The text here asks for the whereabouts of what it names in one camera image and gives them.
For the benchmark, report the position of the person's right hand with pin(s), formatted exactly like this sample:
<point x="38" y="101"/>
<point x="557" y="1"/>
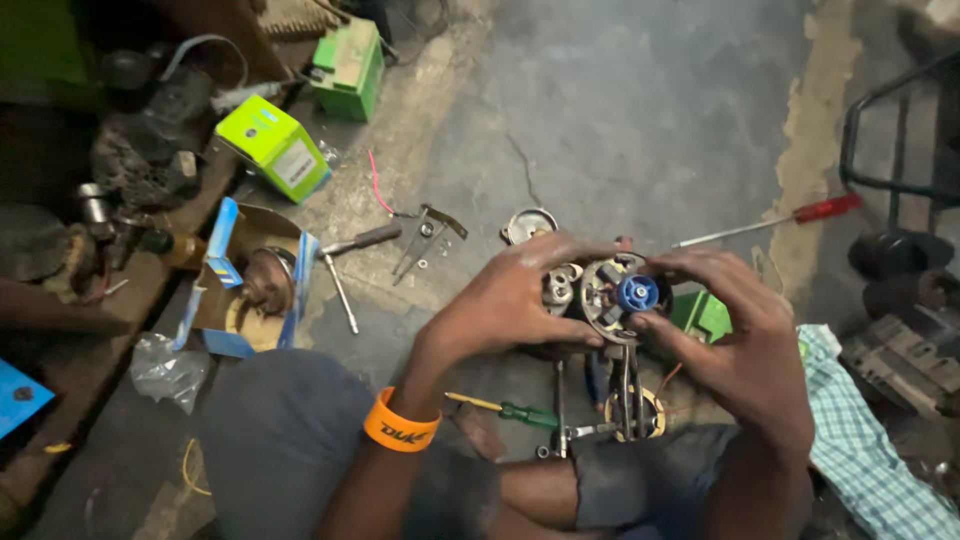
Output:
<point x="750" y="352"/>

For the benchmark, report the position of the person's left hand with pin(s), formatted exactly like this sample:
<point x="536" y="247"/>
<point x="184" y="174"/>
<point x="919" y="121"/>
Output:
<point x="495" y="307"/>

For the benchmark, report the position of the starter motor with blue gear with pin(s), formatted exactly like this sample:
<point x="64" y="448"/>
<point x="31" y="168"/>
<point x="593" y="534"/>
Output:
<point x="609" y="296"/>

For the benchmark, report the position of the small green box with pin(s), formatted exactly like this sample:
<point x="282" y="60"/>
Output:
<point x="701" y="315"/>

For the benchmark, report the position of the round metal cap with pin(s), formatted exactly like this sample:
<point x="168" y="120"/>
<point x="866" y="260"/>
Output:
<point x="529" y="225"/>

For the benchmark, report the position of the metal spanner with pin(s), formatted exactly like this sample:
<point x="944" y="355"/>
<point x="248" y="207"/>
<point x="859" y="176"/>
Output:
<point x="560" y="409"/>

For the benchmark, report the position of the metal pliers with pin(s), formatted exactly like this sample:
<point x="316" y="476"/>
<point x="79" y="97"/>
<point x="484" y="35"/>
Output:
<point x="627" y="390"/>

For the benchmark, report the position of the checkered cloth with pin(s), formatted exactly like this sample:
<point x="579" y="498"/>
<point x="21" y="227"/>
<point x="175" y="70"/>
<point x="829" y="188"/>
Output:
<point x="862" y="450"/>

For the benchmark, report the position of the grey engine part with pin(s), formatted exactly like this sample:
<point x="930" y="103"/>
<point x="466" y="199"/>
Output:
<point x="900" y="360"/>

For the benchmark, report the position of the orange wristband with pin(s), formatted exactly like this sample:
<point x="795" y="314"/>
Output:
<point x="397" y="429"/>

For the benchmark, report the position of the black rubber part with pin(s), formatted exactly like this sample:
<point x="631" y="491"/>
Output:
<point x="911" y="294"/>
<point x="900" y="253"/>

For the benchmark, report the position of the person's leg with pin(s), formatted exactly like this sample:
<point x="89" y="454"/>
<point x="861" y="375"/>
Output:
<point x="536" y="491"/>

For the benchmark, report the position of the rusty motor part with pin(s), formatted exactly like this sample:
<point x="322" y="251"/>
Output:
<point x="266" y="281"/>

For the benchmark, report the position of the dark grey shorts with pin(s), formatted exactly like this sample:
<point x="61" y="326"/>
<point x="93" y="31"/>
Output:
<point x="277" y="435"/>

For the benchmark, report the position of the lime green carton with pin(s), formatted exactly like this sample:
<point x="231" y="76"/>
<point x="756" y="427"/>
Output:
<point x="274" y="146"/>

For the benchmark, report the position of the open blue carton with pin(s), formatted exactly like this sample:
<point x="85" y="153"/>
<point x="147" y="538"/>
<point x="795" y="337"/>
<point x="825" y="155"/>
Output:
<point x="217" y="315"/>

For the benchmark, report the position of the green battery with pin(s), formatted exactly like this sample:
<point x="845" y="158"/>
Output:
<point x="349" y="71"/>

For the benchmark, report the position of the white tube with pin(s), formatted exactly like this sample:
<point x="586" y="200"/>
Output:
<point x="244" y="96"/>

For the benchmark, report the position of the clear plastic bag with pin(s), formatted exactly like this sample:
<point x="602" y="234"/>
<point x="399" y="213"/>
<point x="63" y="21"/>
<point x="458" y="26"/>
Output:
<point x="169" y="371"/>

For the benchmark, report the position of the wooden brush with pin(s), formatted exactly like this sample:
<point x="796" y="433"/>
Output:
<point x="296" y="21"/>

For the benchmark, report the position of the heap of engine parts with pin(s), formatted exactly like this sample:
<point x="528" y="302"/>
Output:
<point x="142" y="157"/>

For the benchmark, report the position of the blue box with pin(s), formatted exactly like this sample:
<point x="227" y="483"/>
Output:
<point x="19" y="397"/>

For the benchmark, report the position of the green cabinet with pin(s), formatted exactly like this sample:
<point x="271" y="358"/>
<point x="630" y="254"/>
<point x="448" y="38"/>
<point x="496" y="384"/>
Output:
<point x="41" y="45"/>

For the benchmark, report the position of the metal bracket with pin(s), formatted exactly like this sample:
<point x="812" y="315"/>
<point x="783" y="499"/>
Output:
<point x="427" y="232"/>

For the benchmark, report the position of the black metal frame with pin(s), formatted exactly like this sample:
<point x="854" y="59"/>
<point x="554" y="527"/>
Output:
<point x="851" y="127"/>

